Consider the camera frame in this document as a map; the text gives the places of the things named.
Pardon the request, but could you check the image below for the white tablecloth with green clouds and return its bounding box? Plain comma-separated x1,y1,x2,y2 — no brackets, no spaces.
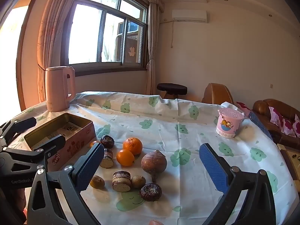
0,91,299,225

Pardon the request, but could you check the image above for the beige tied curtain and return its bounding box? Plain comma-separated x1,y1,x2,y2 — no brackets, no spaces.
145,2,161,95

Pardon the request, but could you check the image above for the purple brown fig fruit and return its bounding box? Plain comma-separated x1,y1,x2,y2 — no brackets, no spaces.
141,150,167,183

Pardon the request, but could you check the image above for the large smooth orange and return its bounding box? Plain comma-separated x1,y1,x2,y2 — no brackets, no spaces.
116,149,136,167

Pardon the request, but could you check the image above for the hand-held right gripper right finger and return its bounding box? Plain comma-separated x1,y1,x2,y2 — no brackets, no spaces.
199,143,277,225

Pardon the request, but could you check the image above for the white air conditioner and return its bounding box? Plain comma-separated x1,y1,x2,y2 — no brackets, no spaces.
172,10,208,24

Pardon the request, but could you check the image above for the printed paper leaflet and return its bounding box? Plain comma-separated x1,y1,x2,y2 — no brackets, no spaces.
46,121,83,143

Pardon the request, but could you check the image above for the pink metal tin box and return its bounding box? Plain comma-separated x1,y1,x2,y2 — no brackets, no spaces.
23,112,96,173

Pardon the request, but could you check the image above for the air conditioner pipe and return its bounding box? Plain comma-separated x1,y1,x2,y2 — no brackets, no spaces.
170,21,175,48

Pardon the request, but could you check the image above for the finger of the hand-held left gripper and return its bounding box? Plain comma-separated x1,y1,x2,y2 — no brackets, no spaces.
3,135,66,169
0,117,37,146

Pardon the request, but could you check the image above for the pink cartoon cup with lid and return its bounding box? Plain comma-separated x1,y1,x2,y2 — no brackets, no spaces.
216,108,249,139

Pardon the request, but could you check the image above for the dark round water chestnut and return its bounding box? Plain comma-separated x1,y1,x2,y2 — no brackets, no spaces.
139,183,162,202

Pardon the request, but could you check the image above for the peach patterned curtain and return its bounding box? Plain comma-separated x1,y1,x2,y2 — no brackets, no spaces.
36,0,87,104

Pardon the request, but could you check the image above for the sliding glass window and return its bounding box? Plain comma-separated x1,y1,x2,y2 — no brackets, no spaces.
62,0,149,72

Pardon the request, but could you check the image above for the black round stool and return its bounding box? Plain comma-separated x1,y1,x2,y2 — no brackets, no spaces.
157,83,188,99

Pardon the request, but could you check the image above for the brown leather sofa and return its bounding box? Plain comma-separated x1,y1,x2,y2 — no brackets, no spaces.
252,99,300,143

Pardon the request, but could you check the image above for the bumpy orange mandarin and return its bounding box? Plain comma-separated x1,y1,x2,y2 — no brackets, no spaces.
123,137,143,156

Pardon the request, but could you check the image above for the brown leather armchair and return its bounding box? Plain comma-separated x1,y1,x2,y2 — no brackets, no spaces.
202,83,235,106

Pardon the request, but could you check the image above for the pink floral cushion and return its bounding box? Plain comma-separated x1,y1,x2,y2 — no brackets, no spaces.
268,106,284,126
293,114,300,137
281,118,296,137

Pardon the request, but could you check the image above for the wooden low table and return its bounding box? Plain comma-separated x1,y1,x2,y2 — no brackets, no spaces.
278,143,300,181

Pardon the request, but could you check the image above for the pink electric kettle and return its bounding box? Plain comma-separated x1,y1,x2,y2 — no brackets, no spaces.
45,66,76,112

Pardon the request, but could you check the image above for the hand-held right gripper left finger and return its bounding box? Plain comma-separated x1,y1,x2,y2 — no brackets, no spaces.
26,142,105,225

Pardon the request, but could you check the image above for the dark round snack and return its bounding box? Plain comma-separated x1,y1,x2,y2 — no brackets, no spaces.
100,135,115,149

